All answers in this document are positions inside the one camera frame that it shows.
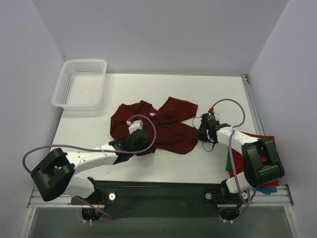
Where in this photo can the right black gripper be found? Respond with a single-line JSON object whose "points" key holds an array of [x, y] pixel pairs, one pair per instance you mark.
{"points": [[202, 131]]}

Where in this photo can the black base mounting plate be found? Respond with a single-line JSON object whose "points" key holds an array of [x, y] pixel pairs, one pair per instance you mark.
{"points": [[122, 199]]}

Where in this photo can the blue cloth piece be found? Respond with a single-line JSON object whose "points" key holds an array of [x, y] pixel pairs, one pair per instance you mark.
{"points": [[268, 190]]}

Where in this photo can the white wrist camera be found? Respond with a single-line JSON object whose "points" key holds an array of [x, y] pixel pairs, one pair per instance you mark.
{"points": [[213, 112], [134, 126]]}

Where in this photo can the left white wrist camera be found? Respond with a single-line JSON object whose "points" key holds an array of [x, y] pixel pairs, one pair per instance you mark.
{"points": [[134, 126]]}

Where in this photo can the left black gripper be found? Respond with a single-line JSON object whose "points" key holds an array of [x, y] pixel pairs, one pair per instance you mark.
{"points": [[147, 148]]}

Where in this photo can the aluminium front rail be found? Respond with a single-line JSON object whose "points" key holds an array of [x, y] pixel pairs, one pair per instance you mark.
{"points": [[36, 201]]}

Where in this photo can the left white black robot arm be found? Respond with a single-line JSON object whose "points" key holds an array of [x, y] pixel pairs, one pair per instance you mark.
{"points": [[56, 174]]}

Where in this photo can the dark red t shirt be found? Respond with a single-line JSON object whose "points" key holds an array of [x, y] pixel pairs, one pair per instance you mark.
{"points": [[172, 134]]}

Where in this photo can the aluminium rail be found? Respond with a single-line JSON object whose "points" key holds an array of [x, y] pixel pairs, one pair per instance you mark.
{"points": [[254, 113], [36, 201]]}

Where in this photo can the folded green t shirt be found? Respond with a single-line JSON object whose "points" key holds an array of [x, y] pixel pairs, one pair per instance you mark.
{"points": [[228, 163]]}

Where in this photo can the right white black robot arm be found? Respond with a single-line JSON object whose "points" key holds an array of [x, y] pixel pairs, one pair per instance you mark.
{"points": [[260, 159]]}

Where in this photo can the white plastic mesh basket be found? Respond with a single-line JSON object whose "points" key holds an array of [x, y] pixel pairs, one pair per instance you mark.
{"points": [[80, 85]]}

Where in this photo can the aluminium right side rail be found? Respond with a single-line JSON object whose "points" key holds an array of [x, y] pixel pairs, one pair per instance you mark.
{"points": [[254, 113]]}

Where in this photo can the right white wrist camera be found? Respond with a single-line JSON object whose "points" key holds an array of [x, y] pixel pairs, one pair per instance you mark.
{"points": [[213, 112]]}

